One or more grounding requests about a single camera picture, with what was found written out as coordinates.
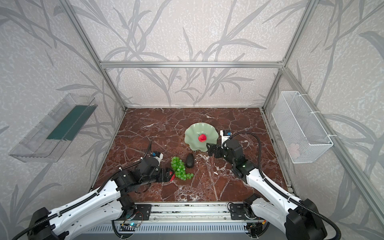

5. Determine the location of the green fake grape bunch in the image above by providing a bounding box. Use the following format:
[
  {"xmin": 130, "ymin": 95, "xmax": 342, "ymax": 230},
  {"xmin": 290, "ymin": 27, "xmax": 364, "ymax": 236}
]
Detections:
[{"xmin": 171, "ymin": 157, "xmax": 194, "ymax": 181}]

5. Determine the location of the dark fake avocado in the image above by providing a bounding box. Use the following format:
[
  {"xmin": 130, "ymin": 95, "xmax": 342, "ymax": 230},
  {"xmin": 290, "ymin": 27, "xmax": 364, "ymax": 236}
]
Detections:
[{"xmin": 185, "ymin": 154, "xmax": 195, "ymax": 169}]

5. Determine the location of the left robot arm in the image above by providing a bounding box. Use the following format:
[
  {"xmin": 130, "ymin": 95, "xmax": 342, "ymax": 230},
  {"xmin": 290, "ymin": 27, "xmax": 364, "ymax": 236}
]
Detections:
[{"xmin": 27, "ymin": 155, "xmax": 175, "ymax": 240}]

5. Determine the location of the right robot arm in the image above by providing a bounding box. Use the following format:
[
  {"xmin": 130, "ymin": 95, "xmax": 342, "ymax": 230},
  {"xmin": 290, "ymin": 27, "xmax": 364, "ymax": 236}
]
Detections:
[{"xmin": 207, "ymin": 140, "xmax": 328, "ymax": 240}]

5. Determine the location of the green scalloped fruit bowl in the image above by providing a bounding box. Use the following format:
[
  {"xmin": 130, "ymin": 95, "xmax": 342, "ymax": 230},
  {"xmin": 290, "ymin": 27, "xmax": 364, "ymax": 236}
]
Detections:
[{"xmin": 184, "ymin": 123, "xmax": 219, "ymax": 152}]

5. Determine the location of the pink item in basket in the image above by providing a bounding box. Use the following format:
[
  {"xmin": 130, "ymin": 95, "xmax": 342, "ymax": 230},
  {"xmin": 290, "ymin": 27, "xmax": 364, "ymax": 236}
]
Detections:
[{"xmin": 288, "ymin": 143, "xmax": 301, "ymax": 160}]

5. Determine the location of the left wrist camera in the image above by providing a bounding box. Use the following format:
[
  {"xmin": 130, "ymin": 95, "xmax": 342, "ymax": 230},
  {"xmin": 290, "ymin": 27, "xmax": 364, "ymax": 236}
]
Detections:
[{"xmin": 151, "ymin": 151, "xmax": 164, "ymax": 163}]

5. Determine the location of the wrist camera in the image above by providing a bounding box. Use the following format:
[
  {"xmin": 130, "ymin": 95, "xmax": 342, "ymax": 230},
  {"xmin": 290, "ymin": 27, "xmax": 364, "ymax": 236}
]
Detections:
[
  {"xmin": 151, "ymin": 151, "xmax": 164, "ymax": 163},
  {"xmin": 220, "ymin": 130, "xmax": 232, "ymax": 145}
]

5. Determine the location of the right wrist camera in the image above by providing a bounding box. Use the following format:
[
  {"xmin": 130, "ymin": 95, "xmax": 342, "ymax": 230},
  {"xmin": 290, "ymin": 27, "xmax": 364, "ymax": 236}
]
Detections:
[{"xmin": 220, "ymin": 130, "xmax": 232, "ymax": 145}]

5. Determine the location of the aluminium front rail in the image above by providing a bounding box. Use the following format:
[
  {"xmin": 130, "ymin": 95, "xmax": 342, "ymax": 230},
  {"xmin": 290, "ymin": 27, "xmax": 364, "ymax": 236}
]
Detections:
[{"xmin": 116, "ymin": 202, "xmax": 264, "ymax": 225}]

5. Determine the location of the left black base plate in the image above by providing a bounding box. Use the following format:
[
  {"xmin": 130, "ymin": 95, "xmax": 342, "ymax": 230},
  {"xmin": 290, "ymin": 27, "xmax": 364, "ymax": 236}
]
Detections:
[{"xmin": 122, "ymin": 204, "xmax": 152, "ymax": 221}]

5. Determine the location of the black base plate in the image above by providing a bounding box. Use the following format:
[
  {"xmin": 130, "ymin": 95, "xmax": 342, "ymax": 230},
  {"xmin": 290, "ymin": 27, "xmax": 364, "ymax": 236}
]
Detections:
[
  {"xmin": 227, "ymin": 202, "xmax": 257, "ymax": 220},
  {"xmin": 122, "ymin": 204, "xmax": 152, "ymax": 221}
]

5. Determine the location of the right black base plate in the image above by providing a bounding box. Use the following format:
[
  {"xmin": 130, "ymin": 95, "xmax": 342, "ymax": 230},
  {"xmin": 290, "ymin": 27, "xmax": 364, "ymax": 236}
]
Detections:
[{"xmin": 227, "ymin": 202, "xmax": 257, "ymax": 220}]

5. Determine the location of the white wire mesh basket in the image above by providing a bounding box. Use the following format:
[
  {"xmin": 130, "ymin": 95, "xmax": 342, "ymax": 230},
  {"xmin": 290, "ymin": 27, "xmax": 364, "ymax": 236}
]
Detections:
[{"xmin": 272, "ymin": 91, "xmax": 334, "ymax": 164}]

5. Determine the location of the clear plastic wall bin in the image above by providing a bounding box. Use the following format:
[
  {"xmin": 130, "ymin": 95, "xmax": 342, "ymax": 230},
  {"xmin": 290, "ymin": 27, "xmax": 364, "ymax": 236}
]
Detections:
[{"xmin": 9, "ymin": 94, "xmax": 98, "ymax": 163}]

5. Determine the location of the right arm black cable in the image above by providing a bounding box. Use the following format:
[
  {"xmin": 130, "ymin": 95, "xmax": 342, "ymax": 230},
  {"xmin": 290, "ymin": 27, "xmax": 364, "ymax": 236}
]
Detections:
[{"xmin": 221, "ymin": 131, "xmax": 342, "ymax": 240}]

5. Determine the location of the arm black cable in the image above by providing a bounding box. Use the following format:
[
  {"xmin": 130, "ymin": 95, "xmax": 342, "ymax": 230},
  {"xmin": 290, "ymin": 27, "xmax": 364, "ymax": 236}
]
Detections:
[
  {"xmin": 221, "ymin": 131, "xmax": 342, "ymax": 240},
  {"xmin": 11, "ymin": 140, "xmax": 154, "ymax": 240}
]

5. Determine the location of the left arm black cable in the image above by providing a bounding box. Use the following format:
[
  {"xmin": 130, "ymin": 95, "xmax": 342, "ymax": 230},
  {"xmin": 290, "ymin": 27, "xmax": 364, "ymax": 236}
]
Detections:
[{"xmin": 11, "ymin": 140, "xmax": 154, "ymax": 240}]

